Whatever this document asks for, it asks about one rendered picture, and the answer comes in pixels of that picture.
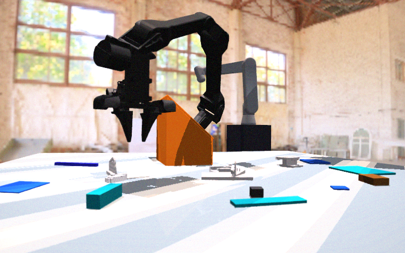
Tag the teal rectangular block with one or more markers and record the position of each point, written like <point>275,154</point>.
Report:
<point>103,196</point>

